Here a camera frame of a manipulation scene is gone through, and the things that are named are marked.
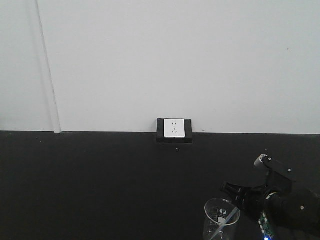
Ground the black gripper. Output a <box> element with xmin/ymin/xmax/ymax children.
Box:
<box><xmin>220</xmin><ymin>182</ymin><xmax>269</xmax><ymax>220</ymax></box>

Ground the clear glass beaker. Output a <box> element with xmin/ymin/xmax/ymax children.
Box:
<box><xmin>203</xmin><ymin>198</ymin><xmax>240</xmax><ymax>240</ymax></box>

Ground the clear plastic pipette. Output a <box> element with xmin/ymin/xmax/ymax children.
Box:
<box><xmin>210</xmin><ymin>207</ymin><xmax>240</xmax><ymax>240</ymax></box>

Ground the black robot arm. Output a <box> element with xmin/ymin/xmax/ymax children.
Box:
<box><xmin>220</xmin><ymin>182</ymin><xmax>320</xmax><ymax>237</ymax></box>

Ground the green circuit board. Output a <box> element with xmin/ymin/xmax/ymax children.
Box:
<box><xmin>258</xmin><ymin>211</ymin><xmax>275</xmax><ymax>240</ymax></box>

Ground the white wall power socket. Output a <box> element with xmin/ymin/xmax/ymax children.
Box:
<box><xmin>156</xmin><ymin>118</ymin><xmax>193</xmax><ymax>144</ymax></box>

